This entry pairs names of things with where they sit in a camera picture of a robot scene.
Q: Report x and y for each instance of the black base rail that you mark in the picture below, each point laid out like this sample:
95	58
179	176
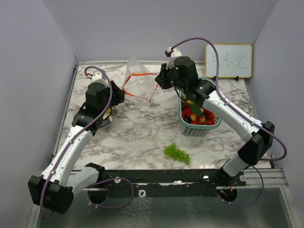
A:
161	183

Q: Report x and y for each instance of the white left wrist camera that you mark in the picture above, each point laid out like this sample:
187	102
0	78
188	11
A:
97	77

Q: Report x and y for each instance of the yellow starfruit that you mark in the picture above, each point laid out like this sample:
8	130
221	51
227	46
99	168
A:
108	112

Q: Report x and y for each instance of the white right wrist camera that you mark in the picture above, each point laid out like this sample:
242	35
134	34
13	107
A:
172	54

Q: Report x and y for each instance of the small whiteboard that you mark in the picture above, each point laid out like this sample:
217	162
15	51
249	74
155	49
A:
235	60

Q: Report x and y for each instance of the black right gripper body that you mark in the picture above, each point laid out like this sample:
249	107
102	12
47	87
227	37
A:
174	82

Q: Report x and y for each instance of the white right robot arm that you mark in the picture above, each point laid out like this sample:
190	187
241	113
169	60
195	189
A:
256	134

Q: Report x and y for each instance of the green grape bunch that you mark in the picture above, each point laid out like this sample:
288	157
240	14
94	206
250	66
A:
175	153

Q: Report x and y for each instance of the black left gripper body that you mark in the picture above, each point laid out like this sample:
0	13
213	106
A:
104	106

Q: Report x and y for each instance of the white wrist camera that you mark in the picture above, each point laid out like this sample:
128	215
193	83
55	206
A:
97	77
172	54

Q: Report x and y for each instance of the light blue plastic basket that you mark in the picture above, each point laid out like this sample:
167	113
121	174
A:
190	129

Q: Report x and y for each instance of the clear orange-zip bag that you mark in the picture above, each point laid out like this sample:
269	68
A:
139	83
109	116

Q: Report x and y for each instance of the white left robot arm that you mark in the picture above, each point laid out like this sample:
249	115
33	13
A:
55	189

